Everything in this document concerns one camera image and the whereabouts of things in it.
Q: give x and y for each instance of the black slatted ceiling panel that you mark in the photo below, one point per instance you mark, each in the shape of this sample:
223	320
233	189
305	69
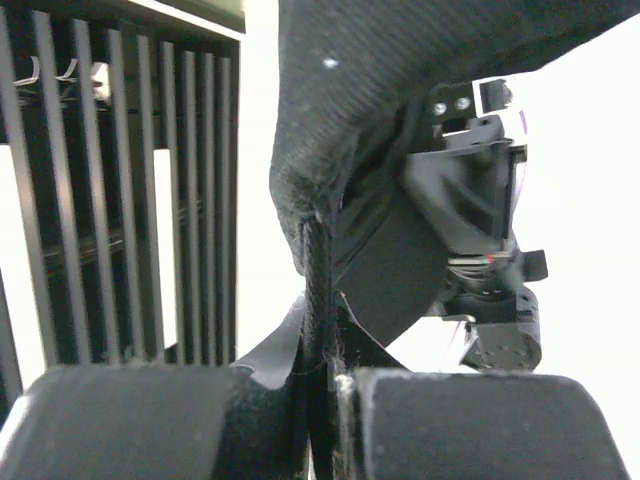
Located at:
119	143

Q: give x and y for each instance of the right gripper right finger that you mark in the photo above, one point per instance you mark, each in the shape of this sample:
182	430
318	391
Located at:
354	348

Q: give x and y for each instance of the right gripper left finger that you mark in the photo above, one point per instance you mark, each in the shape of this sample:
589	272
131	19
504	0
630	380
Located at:
267	406

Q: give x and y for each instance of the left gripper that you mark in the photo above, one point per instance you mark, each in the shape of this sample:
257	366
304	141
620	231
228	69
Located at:
395	277

